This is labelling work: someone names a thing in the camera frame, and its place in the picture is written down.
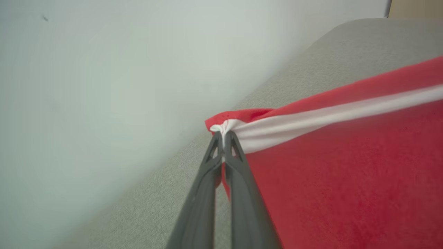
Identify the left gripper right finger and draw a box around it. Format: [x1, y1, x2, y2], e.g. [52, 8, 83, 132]
[224, 131, 281, 249]

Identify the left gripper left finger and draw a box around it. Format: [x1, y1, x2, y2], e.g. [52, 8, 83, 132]
[166, 131, 224, 249]

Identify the red shorts white stripe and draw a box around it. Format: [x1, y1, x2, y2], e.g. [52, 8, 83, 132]
[205, 57, 443, 249]

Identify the grey fabric sofa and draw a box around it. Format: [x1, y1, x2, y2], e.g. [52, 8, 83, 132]
[55, 18, 443, 249]

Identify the beige wooden panel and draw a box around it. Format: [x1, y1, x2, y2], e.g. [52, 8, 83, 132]
[388, 0, 443, 20]

